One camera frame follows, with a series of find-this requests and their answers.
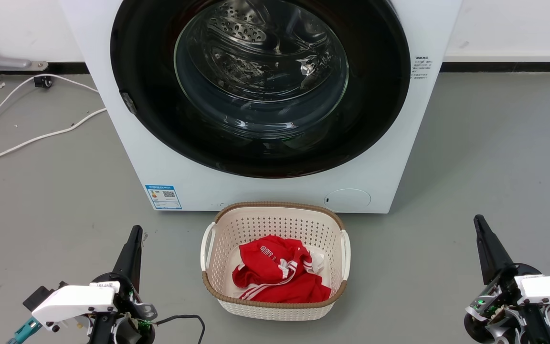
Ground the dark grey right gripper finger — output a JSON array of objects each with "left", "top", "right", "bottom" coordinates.
[{"left": 474, "top": 215, "right": 515, "bottom": 286}]

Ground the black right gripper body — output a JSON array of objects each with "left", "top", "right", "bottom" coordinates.
[{"left": 463, "top": 262, "right": 544, "bottom": 344}]

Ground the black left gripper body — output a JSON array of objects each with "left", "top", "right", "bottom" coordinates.
[{"left": 91, "top": 272, "right": 158, "bottom": 344}]

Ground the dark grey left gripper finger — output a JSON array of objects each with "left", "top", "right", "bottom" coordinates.
[{"left": 112, "top": 225, "right": 144, "bottom": 290}]

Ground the white front-load washing machine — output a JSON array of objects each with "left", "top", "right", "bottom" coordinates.
[{"left": 59, "top": 0, "right": 463, "bottom": 214}]

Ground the round black glass washer door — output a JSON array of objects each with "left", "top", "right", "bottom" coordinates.
[{"left": 110, "top": 0, "right": 412, "bottom": 179}]

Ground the blue energy label sticker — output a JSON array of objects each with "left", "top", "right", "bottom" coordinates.
[{"left": 145, "top": 184, "right": 183, "bottom": 211}]

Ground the red white-striped garment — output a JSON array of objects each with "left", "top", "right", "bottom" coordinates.
[{"left": 232, "top": 235, "right": 332, "bottom": 304}]

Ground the cream perforated laundry basket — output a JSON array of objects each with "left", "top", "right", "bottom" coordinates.
[{"left": 201, "top": 201, "right": 351, "bottom": 321}]

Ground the round white filter cover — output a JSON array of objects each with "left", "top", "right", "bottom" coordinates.
[{"left": 324, "top": 188, "right": 372, "bottom": 214}]

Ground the black baseboard strip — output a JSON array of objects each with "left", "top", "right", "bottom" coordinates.
[
  {"left": 440, "top": 62, "right": 550, "bottom": 74},
  {"left": 0, "top": 62, "right": 90, "bottom": 75}
]

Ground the small printed text sticker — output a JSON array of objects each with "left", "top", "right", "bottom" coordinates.
[{"left": 413, "top": 55, "right": 434, "bottom": 80}]

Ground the grey bent pipe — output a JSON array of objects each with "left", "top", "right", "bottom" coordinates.
[{"left": 0, "top": 28, "right": 49, "bottom": 72}]

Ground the stainless steel washer drum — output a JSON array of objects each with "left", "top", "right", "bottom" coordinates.
[{"left": 175, "top": 0, "right": 350, "bottom": 104}]

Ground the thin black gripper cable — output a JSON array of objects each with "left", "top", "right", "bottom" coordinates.
[{"left": 155, "top": 314, "right": 206, "bottom": 344}]

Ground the teal cable connector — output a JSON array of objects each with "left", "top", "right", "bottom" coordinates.
[{"left": 6, "top": 317, "right": 42, "bottom": 344}]

